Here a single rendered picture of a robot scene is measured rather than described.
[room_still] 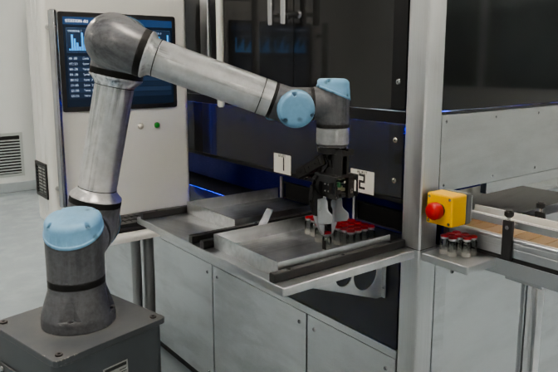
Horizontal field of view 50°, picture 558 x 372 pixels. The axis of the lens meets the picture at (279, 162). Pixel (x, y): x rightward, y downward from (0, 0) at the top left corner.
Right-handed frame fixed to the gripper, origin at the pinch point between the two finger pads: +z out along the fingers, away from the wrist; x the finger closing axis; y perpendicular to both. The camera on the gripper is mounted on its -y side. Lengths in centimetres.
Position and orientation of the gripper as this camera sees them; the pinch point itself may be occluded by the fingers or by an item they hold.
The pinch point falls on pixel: (325, 227)
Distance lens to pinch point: 143.2
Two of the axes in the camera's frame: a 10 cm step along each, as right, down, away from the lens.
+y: 6.0, 1.4, -7.9
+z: 0.0, 9.9, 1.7
